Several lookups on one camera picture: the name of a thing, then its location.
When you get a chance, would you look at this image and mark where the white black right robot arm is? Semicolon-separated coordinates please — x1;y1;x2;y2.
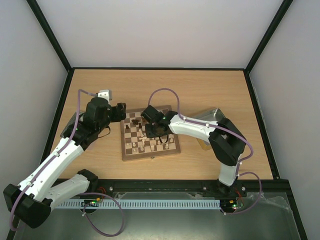
141;105;247;196

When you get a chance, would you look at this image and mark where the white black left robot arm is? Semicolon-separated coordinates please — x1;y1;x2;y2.
3;97;126;229

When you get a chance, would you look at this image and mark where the pile of white chess pieces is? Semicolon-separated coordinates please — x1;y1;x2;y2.
138;128;148;146

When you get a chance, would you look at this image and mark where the pile of dark chess pieces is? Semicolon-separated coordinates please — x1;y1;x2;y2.
131;118;144;125

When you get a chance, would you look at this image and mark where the wooden folding chess board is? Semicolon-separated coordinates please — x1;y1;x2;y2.
120;108;181;161

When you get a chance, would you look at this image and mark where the left metal tray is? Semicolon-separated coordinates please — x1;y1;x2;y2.
60;111;84;138

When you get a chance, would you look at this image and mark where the metal tray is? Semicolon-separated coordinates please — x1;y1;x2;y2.
60;111;84;138
193;107;226;151

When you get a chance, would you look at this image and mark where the right metal tray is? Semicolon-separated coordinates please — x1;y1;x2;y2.
193;107;226;151

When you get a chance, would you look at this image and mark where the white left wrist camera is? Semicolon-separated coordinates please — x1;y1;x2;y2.
97;89;113;102

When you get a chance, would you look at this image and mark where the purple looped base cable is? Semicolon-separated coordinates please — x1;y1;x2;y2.
81;192;125;237

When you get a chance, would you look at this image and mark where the light blue slotted cable duct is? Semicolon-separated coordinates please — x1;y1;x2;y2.
57;199;221;210

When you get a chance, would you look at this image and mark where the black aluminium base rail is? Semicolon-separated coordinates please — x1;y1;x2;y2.
96;179;293;198

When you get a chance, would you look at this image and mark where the black cage frame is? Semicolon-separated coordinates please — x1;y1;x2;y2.
26;0;308;240

